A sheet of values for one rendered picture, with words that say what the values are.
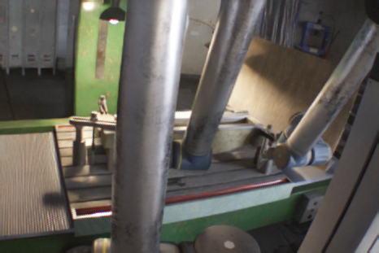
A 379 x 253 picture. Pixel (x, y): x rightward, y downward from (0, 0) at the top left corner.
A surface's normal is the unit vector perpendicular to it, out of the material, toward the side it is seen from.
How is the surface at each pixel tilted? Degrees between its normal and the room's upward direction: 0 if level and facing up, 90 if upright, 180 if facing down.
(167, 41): 81
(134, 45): 82
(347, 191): 90
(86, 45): 90
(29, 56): 90
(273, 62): 76
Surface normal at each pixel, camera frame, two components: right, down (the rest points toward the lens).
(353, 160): -0.96, -0.03
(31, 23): 0.26, 0.45
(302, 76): -0.64, 0.00
